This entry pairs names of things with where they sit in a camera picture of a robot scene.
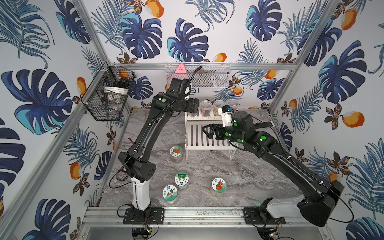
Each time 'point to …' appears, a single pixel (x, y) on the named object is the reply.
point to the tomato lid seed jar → (176, 154)
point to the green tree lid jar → (182, 181)
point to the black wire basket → (105, 97)
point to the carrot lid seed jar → (170, 194)
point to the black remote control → (262, 124)
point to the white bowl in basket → (115, 90)
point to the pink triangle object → (180, 73)
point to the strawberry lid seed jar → (218, 187)
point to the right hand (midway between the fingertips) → (209, 126)
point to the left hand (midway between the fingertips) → (191, 100)
